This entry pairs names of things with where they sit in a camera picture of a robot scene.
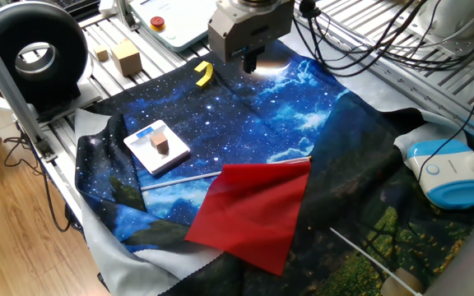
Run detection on grey Schunk gripper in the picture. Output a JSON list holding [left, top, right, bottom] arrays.
[[207, 0, 295, 74]]

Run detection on small wooden cube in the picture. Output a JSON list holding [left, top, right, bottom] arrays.
[[150, 132, 170, 155], [93, 44, 110, 63]]

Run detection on silver digital kitchen scale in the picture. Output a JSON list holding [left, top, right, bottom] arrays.
[[123, 119, 192, 177]]

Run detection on yellow curved block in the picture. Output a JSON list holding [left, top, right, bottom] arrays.
[[193, 60, 215, 89]]

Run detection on starry night sky cloth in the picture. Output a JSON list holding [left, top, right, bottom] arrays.
[[74, 39, 474, 296]]

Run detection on white teach pendant red button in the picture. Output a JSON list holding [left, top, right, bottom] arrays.
[[128, 0, 217, 53]]

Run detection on large wooden cube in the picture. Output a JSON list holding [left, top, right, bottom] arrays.
[[109, 39, 144, 78]]

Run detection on red flag on white stick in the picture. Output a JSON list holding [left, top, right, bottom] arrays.
[[140, 155, 314, 277]]

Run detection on small white box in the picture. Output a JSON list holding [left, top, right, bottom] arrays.
[[98, 0, 119, 17]]

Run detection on black keyboard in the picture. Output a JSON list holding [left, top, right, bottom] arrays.
[[51, 0, 100, 21]]

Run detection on white round machine base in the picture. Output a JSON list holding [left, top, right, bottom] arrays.
[[417, 0, 474, 40]]

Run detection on white and blue desk lamp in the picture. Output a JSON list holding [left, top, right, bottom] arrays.
[[405, 138, 474, 210]]

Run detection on tan cardboard piece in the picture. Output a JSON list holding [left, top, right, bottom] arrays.
[[380, 266, 425, 296]]

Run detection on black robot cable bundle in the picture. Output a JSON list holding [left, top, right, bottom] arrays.
[[292, 0, 474, 79]]

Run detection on upright aluminium frame post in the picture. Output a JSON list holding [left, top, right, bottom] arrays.
[[115, 0, 139, 32]]

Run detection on thin black lamp cable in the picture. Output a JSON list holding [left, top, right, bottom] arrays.
[[416, 61, 474, 182]]

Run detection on white cable tie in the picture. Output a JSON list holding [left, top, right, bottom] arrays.
[[329, 227, 424, 296]]

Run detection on black floor cable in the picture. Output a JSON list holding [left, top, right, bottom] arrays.
[[2, 123, 73, 234]]

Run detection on slanted aluminium frame post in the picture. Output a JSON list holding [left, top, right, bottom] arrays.
[[0, 16, 59, 164]]

